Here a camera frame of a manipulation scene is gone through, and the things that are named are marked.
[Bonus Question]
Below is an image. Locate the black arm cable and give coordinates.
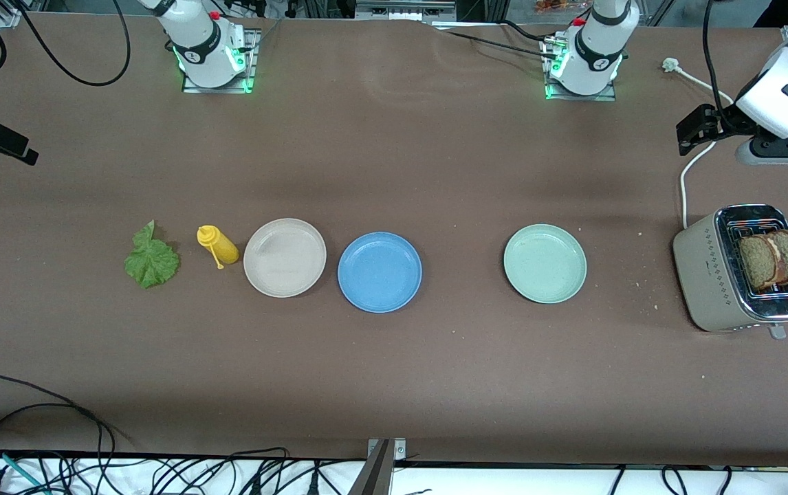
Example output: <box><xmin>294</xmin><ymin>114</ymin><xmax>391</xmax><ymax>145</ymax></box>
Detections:
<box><xmin>702</xmin><ymin>0</ymin><xmax>738</xmax><ymax>135</ymax></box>
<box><xmin>0</xmin><ymin>0</ymin><xmax>132</xmax><ymax>94</ymax></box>

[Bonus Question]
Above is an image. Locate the white toaster power cord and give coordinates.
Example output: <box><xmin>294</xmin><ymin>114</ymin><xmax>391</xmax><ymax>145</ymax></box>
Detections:
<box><xmin>662</xmin><ymin>58</ymin><xmax>736</xmax><ymax>230</ymax></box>

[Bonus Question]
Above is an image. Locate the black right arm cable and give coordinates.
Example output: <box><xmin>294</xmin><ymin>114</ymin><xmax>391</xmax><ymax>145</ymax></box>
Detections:
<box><xmin>0</xmin><ymin>0</ymin><xmax>132</xmax><ymax>94</ymax></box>

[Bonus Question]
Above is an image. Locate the blue plate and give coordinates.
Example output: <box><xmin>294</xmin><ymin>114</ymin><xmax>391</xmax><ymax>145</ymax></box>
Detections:
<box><xmin>337</xmin><ymin>232</ymin><xmax>423</xmax><ymax>314</ymax></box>

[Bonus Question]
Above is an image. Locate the grey metal frame box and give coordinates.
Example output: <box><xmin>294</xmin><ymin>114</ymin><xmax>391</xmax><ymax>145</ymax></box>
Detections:
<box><xmin>355</xmin><ymin>0</ymin><xmax>458</xmax><ymax>23</ymax></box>

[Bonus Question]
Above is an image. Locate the green lettuce leaf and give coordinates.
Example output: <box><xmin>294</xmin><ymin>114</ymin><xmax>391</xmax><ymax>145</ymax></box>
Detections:
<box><xmin>124</xmin><ymin>220</ymin><xmax>181</xmax><ymax>290</ymax></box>

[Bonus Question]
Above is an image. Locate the black looped floor cable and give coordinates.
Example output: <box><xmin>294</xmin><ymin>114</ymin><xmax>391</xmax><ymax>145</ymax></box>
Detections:
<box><xmin>0</xmin><ymin>375</ymin><xmax>116</xmax><ymax>475</ymax></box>

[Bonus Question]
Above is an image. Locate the yellow mustard squeeze bottle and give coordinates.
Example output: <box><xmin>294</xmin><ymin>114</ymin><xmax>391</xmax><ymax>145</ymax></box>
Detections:
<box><xmin>197</xmin><ymin>225</ymin><xmax>240</xmax><ymax>270</ymax></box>

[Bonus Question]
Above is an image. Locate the beige chrome-top toaster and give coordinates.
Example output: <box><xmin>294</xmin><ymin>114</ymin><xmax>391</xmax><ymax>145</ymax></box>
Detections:
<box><xmin>672</xmin><ymin>203</ymin><xmax>788</xmax><ymax>340</ymax></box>

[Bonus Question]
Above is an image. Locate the metal table edge bracket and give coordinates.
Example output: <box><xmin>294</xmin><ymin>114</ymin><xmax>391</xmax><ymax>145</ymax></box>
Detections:
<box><xmin>349</xmin><ymin>438</ymin><xmax>406</xmax><ymax>495</ymax></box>

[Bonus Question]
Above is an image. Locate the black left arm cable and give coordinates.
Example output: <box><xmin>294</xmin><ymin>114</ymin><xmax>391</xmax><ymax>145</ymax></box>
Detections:
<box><xmin>702</xmin><ymin>0</ymin><xmax>738</xmax><ymax>135</ymax></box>

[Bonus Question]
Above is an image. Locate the light green plate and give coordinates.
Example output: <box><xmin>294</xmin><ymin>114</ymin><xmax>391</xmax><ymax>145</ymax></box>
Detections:
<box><xmin>503</xmin><ymin>224</ymin><xmax>588</xmax><ymax>305</ymax></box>

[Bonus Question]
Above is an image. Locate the teal cable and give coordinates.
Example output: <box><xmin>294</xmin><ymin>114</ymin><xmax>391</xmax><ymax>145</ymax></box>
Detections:
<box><xmin>0</xmin><ymin>448</ymin><xmax>51</xmax><ymax>495</ymax></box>

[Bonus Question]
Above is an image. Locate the beige plate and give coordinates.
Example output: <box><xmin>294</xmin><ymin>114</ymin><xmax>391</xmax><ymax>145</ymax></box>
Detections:
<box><xmin>243</xmin><ymin>218</ymin><xmax>327</xmax><ymax>298</ymax></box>

